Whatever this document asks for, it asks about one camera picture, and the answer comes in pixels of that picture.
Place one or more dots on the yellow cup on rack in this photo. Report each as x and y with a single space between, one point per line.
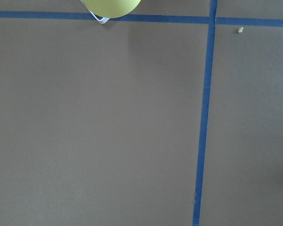
111 8

